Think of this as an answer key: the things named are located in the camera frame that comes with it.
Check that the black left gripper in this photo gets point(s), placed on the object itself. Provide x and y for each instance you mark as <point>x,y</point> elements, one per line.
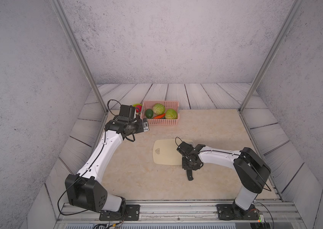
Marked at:
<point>140,127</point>

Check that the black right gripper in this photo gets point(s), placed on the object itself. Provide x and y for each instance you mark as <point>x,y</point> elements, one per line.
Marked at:
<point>195,167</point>

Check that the black handled kitchen knife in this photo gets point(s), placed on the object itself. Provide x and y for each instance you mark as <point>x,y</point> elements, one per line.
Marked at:
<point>189,175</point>

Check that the cream plastic cutting board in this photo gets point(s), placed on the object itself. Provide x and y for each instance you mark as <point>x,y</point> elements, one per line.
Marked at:
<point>165,152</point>

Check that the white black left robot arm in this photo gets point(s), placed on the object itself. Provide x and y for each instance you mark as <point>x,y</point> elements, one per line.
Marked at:
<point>84,189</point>

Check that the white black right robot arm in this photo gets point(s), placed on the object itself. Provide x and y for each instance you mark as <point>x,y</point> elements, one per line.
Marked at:
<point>252,171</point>

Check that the dark green avocado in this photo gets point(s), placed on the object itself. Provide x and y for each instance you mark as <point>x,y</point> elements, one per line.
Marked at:
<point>149,113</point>

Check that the red apple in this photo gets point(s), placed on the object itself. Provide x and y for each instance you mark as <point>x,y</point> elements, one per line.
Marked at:
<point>138,108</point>

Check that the pink plastic basket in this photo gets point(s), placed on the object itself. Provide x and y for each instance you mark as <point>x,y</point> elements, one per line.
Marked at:
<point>148,104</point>

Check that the orange carrot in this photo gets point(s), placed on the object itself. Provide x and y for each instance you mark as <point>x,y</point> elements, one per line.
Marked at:
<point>160,116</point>

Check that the green cabbage left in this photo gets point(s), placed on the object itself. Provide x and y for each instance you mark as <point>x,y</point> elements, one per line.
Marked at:
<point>158,109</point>

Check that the green cabbage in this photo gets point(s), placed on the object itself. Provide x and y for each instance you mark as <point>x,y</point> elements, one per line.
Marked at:
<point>158,109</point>
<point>171,114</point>

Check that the green cabbage right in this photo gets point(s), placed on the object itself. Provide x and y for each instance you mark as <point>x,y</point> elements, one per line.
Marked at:
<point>171,114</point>

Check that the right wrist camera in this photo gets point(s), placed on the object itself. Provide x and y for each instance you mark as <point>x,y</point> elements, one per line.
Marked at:
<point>184,149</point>

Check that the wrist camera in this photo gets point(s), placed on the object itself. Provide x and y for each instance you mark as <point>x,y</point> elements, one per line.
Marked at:
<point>127,112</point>
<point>184,149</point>

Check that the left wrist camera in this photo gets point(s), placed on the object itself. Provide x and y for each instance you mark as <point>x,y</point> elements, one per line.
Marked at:
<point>127,112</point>

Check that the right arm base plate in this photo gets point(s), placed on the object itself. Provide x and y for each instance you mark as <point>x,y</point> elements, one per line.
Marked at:
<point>234,212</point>

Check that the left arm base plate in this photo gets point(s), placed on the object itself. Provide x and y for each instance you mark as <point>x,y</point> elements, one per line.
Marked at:
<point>125,212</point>

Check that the aluminium mounting rail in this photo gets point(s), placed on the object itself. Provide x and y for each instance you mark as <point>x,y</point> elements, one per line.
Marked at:
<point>272,211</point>

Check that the left aluminium frame post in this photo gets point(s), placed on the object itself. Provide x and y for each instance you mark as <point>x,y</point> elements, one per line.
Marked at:
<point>76,48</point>

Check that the aluminium frame post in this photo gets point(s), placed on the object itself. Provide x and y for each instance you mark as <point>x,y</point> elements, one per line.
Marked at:
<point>76,48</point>
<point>272,52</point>

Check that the right aluminium frame post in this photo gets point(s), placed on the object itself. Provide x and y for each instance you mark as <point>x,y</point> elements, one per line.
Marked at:
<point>272,52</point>

